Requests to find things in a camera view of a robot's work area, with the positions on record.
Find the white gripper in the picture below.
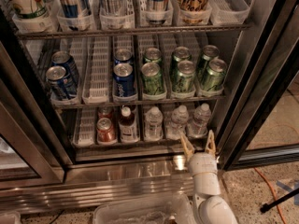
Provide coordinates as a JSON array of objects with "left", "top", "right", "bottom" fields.
[{"left": 180, "top": 130, "right": 221, "bottom": 196}]

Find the clear water bottle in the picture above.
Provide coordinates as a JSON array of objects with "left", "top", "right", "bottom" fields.
[
  {"left": 145, "top": 106, "right": 163, "bottom": 141},
  {"left": 166, "top": 105, "right": 189, "bottom": 140},
  {"left": 187, "top": 103, "right": 211, "bottom": 138}
]

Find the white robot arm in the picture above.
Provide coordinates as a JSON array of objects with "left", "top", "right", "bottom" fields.
[{"left": 180, "top": 130, "right": 238, "bottom": 224}]

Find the open fridge glass door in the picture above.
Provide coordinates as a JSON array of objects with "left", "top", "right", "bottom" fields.
[{"left": 213, "top": 0, "right": 298, "bottom": 171}]

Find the brown drink bottle white label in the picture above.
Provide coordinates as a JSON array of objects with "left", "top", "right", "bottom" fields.
[{"left": 119, "top": 106, "right": 138, "bottom": 143}]

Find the empty white tray bottom shelf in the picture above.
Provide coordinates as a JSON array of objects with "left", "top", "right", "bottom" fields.
[{"left": 73, "top": 107, "right": 95, "bottom": 148}]

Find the empty white tray shelf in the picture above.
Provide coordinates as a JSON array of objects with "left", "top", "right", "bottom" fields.
[
  {"left": 73, "top": 107, "right": 95, "bottom": 148},
  {"left": 82, "top": 36, "right": 110, "bottom": 105}
]

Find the stainless steel fridge cabinet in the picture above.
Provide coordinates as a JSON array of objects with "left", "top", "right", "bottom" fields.
[{"left": 0, "top": 0, "right": 251, "bottom": 214}]

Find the empty white tray middle shelf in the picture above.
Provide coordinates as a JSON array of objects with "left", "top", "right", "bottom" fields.
[{"left": 82, "top": 36, "right": 110, "bottom": 105}]

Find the empty clear tray top shelf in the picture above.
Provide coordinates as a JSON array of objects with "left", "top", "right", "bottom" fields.
[{"left": 208, "top": 0, "right": 249, "bottom": 25}]

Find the left fridge glass door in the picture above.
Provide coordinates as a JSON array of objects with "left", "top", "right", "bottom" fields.
[{"left": 0, "top": 43, "right": 64, "bottom": 189}]

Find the white tall can top shelf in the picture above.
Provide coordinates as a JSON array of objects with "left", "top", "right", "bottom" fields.
[{"left": 8, "top": 0, "right": 49, "bottom": 20}]

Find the clear plastic bin on floor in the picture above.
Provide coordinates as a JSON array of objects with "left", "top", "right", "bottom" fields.
[{"left": 93, "top": 193, "right": 197, "bottom": 224}]

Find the green can front middle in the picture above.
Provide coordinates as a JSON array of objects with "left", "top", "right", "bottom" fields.
[{"left": 172, "top": 60, "right": 195, "bottom": 93}]

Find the green can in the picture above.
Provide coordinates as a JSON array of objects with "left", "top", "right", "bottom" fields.
[
  {"left": 200, "top": 59, "right": 227, "bottom": 91},
  {"left": 197, "top": 45, "right": 220, "bottom": 79},
  {"left": 141, "top": 63, "right": 164, "bottom": 95},
  {"left": 172, "top": 60, "right": 195, "bottom": 93},
  {"left": 171, "top": 47, "right": 192, "bottom": 69},
  {"left": 143, "top": 48, "right": 163, "bottom": 64}
]

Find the green can front right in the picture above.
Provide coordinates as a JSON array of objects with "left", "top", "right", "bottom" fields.
[{"left": 200, "top": 59, "right": 227, "bottom": 91}]

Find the green can front left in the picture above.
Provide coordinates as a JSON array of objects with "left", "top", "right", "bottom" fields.
[{"left": 141, "top": 63, "right": 164, "bottom": 95}]

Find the black stand leg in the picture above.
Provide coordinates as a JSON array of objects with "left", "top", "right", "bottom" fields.
[{"left": 260, "top": 188, "right": 299, "bottom": 213}]

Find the red soda can front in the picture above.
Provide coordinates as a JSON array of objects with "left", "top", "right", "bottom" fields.
[{"left": 96, "top": 118, "right": 117, "bottom": 145}]

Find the red soda can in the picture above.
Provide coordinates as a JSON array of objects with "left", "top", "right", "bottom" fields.
[
  {"left": 98, "top": 106, "right": 114, "bottom": 119},
  {"left": 96, "top": 118, "right": 117, "bottom": 145}
]

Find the green can rear middle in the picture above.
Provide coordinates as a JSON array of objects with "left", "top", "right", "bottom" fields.
[{"left": 171, "top": 47, "right": 192, "bottom": 69}]

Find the blue pepsi can front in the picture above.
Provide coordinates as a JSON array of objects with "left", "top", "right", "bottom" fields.
[{"left": 113, "top": 63, "right": 135, "bottom": 97}]

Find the blue pepsi can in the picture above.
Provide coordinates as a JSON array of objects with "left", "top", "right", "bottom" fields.
[
  {"left": 114, "top": 49, "right": 134, "bottom": 64},
  {"left": 113, "top": 63, "right": 135, "bottom": 97}
]

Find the green can rear right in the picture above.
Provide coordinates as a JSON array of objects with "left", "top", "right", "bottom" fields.
[{"left": 197, "top": 45, "right": 220, "bottom": 79}]

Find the red soda can rear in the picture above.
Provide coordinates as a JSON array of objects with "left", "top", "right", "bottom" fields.
[{"left": 98, "top": 106, "right": 114, "bottom": 119}]

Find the green can rear left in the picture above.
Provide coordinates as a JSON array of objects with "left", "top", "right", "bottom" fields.
[{"left": 143, "top": 48, "right": 163, "bottom": 64}]

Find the blue pepsi can rear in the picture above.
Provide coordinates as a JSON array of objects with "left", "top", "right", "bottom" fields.
[{"left": 114, "top": 49, "right": 134, "bottom": 64}]

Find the blue soda can front left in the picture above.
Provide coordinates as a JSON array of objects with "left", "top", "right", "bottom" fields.
[{"left": 46, "top": 65, "right": 78, "bottom": 101}]

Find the blue soda can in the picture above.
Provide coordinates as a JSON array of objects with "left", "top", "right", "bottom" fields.
[
  {"left": 51, "top": 50, "right": 79, "bottom": 85},
  {"left": 46, "top": 65, "right": 78, "bottom": 101}
]

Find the blue soda can rear left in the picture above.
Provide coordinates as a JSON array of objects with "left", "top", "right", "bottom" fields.
[{"left": 51, "top": 50, "right": 79, "bottom": 85}]

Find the orange extension cable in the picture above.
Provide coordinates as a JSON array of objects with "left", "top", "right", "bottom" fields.
[{"left": 253, "top": 167, "right": 288, "bottom": 224}]

